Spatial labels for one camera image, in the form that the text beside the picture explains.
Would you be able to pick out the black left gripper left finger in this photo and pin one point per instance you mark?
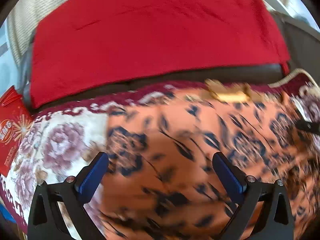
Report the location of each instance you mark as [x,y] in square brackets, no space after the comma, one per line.
[45,219]

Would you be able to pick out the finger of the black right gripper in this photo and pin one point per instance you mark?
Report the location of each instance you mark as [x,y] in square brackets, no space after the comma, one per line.
[310,127]

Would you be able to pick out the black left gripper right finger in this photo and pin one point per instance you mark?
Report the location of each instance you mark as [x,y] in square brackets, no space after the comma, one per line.
[275,220]

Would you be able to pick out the floral plush blanket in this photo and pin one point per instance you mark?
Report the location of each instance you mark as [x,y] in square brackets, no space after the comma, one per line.
[61,142]

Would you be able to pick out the dark brown sofa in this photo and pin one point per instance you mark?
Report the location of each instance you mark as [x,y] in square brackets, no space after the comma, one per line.
[301,39]

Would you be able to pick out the cream mesh curtain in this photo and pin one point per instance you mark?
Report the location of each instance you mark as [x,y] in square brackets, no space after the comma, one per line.
[22,21]

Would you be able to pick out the red blanket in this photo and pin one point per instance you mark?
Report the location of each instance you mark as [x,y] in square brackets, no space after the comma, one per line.
[84,44]

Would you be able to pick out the orange floral garment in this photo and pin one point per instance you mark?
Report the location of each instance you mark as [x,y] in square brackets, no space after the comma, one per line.
[160,183]

